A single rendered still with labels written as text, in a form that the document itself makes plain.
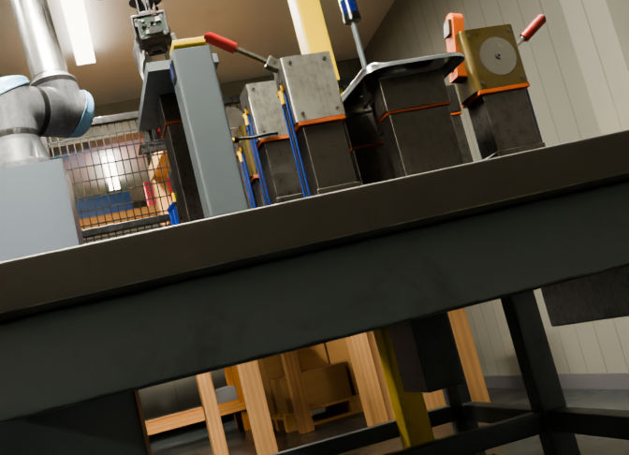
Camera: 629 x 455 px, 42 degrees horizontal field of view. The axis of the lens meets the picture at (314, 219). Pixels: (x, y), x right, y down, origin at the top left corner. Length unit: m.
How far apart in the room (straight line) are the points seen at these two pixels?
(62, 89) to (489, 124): 1.03
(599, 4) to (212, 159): 2.40
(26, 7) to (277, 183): 0.86
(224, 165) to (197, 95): 0.13
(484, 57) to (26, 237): 1.00
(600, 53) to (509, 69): 2.06
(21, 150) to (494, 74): 1.02
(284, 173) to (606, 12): 2.16
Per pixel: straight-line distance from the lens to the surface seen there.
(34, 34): 2.15
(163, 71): 1.63
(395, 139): 1.41
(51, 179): 1.87
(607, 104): 3.62
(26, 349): 0.71
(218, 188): 1.44
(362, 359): 4.58
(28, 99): 2.00
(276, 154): 1.65
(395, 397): 3.17
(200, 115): 1.48
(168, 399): 10.33
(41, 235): 1.85
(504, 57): 1.57
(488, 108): 1.53
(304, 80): 1.42
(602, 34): 3.59
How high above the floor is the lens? 0.58
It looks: 8 degrees up
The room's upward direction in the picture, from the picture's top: 14 degrees counter-clockwise
